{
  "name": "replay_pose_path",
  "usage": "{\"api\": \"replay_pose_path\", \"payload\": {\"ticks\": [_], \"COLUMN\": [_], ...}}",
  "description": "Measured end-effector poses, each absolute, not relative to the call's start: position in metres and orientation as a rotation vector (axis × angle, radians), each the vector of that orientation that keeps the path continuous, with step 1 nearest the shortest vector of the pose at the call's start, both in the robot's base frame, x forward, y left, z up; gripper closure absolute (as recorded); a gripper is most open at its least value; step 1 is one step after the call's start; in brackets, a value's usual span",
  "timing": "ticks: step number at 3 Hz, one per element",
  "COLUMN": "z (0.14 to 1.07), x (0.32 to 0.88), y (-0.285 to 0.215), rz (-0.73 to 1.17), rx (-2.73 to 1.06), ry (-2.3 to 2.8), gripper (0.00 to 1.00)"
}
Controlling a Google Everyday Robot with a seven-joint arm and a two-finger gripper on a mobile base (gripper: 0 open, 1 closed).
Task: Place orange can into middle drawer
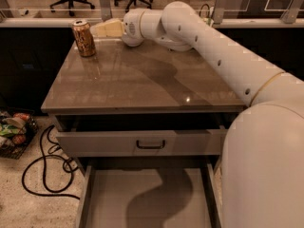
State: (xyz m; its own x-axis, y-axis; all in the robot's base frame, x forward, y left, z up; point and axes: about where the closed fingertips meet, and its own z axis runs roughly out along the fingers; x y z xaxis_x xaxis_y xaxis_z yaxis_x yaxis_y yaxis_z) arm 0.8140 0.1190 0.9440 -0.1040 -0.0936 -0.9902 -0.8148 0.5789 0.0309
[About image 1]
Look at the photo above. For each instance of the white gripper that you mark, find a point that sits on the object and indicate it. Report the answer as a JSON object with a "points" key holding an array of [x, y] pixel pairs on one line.
{"points": [[131, 28]]}

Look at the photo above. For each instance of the orange soda can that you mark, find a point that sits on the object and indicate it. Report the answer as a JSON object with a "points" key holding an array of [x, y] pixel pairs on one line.
{"points": [[83, 38]]}

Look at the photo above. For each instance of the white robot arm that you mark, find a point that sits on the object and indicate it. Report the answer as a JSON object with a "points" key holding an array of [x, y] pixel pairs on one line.
{"points": [[263, 153]]}

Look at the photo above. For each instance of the grey drawer cabinet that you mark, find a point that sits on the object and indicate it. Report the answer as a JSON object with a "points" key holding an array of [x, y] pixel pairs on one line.
{"points": [[147, 79]]}

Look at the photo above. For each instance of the grey top drawer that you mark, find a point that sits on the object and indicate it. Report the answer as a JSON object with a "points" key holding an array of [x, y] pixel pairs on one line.
{"points": [[186, 134]]}

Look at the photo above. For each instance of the grey drawer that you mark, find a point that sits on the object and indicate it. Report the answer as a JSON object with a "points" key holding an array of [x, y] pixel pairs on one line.
{"points": [[186, 134], [149, 192]]}

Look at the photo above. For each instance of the grey middle drawer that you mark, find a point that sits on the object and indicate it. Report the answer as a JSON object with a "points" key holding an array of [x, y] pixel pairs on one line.
{"points": [[149, 192]]}

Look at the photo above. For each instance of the black drawer handle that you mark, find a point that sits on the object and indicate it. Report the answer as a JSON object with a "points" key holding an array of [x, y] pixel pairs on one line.
{"points": [[150, 145]]}

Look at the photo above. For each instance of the black wire basket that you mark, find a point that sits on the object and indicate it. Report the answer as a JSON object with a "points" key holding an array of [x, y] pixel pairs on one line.
{"points": [[17, 129]]}

